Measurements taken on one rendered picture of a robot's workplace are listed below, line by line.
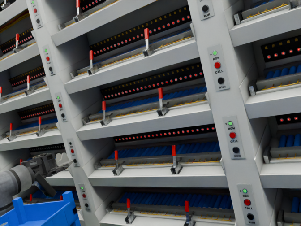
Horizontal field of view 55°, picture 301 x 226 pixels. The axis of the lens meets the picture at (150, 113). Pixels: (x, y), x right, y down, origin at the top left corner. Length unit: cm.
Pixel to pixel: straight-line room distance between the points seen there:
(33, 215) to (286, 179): 72
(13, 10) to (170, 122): 89
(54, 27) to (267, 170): 95
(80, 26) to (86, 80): 20
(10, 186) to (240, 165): 73
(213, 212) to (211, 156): 20
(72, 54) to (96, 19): 28
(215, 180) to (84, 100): 66
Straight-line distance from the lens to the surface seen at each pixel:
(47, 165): 116
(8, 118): 187
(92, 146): 128
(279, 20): 78
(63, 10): 135
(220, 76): 82
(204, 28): 84
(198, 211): 107
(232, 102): 82
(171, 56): 89
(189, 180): 96
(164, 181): 101
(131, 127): 102
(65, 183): 140
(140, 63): 95
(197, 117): 87
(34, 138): 147
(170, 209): 113
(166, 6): 113
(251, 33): 80
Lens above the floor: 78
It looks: 5 degrees down
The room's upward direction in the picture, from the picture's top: 13 degrees counter-clockwise
